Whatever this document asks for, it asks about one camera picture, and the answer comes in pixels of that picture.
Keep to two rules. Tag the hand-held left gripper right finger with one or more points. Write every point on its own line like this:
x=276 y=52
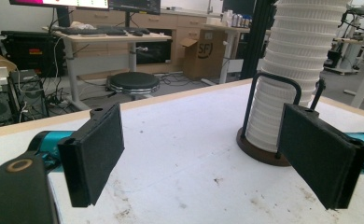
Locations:
x=317 y=161

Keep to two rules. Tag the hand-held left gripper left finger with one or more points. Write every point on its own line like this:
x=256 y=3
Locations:
x=90 y=161

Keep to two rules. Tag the stack of white paper cups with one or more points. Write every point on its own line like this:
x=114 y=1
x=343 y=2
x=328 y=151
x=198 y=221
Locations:
x=295 y=46

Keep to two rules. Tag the black round stool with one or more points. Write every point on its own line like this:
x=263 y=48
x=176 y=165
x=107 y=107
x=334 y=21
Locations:
x=133 y=81

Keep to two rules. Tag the black equipment case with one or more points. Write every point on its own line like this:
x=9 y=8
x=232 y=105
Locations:
x=27 y=53

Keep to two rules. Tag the light wooden desk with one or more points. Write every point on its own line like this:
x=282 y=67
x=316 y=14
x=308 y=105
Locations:
x=114 y=38

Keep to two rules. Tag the black keyboard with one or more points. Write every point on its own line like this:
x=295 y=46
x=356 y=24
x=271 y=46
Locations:
x=93 y=31

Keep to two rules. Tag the black computer mouse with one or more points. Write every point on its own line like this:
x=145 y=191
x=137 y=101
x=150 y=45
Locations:
x=137 y=33

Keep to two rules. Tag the white table with bottles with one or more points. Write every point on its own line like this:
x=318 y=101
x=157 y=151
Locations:
x=230 y=40

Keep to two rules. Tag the brown cardboard box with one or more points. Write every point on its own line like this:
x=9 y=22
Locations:
x=202 y=59

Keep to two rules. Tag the computer monitor with dark screen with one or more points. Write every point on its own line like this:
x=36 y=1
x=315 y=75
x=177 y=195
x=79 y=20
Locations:
x=133 y=6

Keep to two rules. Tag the group of small bottles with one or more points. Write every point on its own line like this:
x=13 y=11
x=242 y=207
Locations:
x=237 y=19

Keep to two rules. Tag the black metal frame post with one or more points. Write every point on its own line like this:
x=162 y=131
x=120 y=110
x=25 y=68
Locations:
x=256 y=37

